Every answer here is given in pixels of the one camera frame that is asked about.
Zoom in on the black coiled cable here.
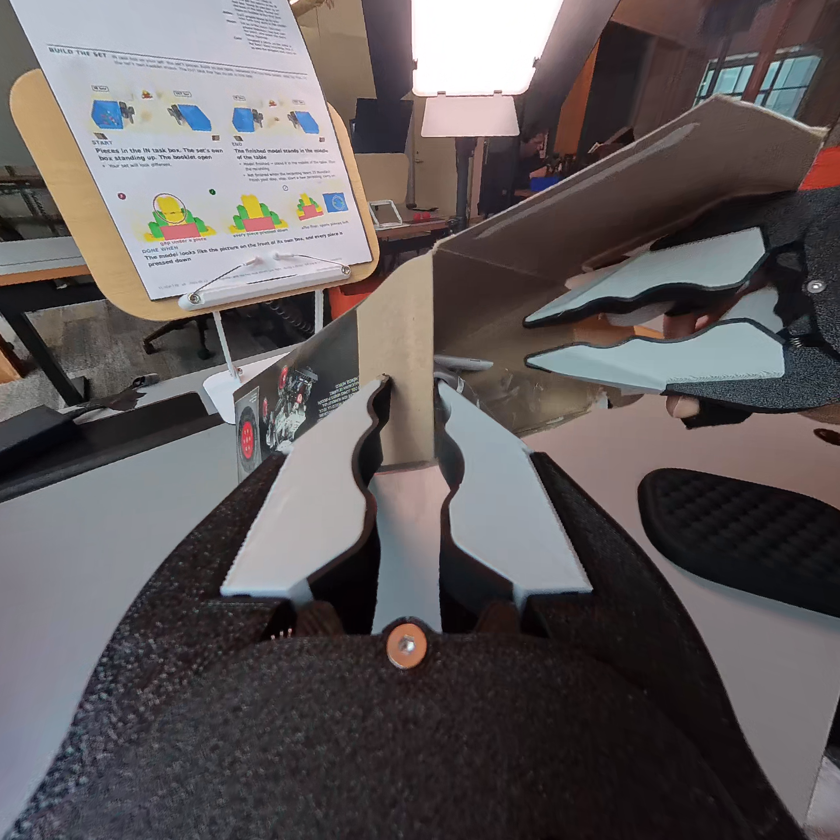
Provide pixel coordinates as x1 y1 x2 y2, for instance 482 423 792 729
271 297 317 343

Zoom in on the black desk divider strip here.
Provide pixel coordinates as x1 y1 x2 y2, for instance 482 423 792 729
0 392 227 503

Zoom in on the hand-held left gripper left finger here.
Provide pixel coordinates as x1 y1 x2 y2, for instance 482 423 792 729
221 376 393 608

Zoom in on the orange bin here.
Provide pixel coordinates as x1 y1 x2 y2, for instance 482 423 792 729
328 285 368 322

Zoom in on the clear plastic bag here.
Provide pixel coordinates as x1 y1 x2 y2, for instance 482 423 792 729
434 353 592 431

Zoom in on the black office chair base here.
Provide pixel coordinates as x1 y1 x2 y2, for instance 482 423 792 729
143 315 214 360

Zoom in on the black flat box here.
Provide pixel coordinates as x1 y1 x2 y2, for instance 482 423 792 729
0 406 76 460

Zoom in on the dark brown cloth scrap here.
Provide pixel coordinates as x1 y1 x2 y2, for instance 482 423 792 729
75 373 160 416

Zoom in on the wooden edged table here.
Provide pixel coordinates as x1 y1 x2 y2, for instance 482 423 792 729
0 236 91 403

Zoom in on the printed instruction sheet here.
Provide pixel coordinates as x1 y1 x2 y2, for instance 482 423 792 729
10 0 374 301

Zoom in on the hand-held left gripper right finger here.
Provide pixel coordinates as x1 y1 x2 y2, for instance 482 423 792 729
435 381 595 613

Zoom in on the black monitor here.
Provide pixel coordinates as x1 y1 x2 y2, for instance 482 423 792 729
353 97 414 156

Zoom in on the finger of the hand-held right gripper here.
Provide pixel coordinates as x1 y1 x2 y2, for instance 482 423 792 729
525 318 786 396
523 226 775 329

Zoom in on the orange bag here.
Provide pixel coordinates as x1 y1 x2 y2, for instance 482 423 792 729
802 146 840 193

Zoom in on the white desk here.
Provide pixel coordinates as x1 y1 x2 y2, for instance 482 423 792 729
0 351 840 840

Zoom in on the black oval textured pad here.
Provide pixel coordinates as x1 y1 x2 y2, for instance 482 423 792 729
638 467 840 618

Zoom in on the studio light panel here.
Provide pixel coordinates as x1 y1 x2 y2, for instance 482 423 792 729
410 0 565 217

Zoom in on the instruction sheet on wooden stand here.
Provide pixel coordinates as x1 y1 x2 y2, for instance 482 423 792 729
10 69 382 427

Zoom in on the paned window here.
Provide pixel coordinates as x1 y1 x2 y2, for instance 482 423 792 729
694 47 823 109

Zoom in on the cardboard toy set box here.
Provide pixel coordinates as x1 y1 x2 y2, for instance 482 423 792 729
233 94 831 483

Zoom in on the person's right hand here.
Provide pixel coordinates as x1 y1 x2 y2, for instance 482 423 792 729
661 307 731 419

